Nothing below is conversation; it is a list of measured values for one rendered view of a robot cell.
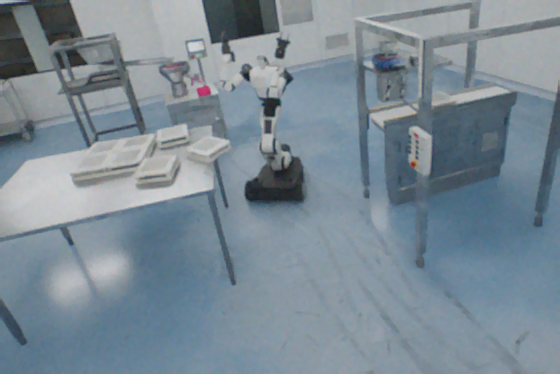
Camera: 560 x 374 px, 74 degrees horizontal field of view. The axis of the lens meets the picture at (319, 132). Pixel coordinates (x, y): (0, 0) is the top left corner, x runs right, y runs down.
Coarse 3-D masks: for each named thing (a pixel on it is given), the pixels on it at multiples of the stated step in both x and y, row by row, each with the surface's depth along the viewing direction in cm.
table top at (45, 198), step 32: (32, 160) 305; (64, 160) 299; (192, 160) 277; (0, 192) 262; (32, 192) 257; (64, 192) 253; (96, 192) 249; (128, 192) 245; (160, 192) 241; (192, 192) 238; (0, 224) 226; (32, 224) 223; (64, 224) 222
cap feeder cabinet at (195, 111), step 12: (168, 96) 465; (180, 96) 460; (192, 96) 455; (204, 96) 451; (216, 96) 457; (168, 108) 438; (180, 108) 444; (192, 108) 450; (204, 108) 456; (216, 108) 462; (180, 120) 449; (192, 120) 455; (204, 120) 461; (216, 120) 468; (216, 132) 474
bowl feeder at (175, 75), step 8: (176, 64) 469; (184, 64) 464; (160, 72) 444; (168, 72) 439; (176, 72) 442; (184, 72) 451; (176, 80) 453; (192, 80) 459; (200, 80) 465; (176, 88) 457; (184, 88) 462
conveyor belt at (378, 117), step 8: (488, 88) 350; (496, 88) 348; (456, 96) 339; (464, 96) 337; (472, 96) 336; (480, 96) 334; (504, 96) 329; (416, 104) 331; (376, 112) 323; (384, 112) 322; (392, 112) 320; (400, 112) 319; (408, 112) 317; (416, 112) 315; (376, 120) 311
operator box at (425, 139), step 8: (416, 128) 227; (424, 136) 217; (416, 144) 225; (424, 144) 216; (432, 144) 219; (424, 152) 219; (416, 160) 229; (424, 160) 221; (416, 168) 232; (424, 168) 224
